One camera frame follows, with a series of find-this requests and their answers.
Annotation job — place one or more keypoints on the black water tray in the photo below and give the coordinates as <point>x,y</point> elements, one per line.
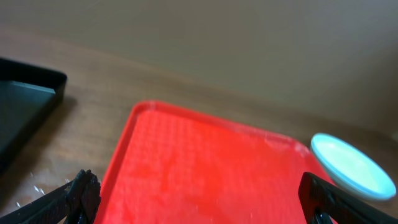
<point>28,96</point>

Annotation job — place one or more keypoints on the red plastic tray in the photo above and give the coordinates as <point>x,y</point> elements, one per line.
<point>174,165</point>

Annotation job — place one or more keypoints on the pale green plate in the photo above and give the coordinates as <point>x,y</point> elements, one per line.
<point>352,169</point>

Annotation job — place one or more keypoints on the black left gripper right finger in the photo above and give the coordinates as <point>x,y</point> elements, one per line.
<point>322,202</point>

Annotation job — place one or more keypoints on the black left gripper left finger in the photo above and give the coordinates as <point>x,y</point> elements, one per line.
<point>75,202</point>

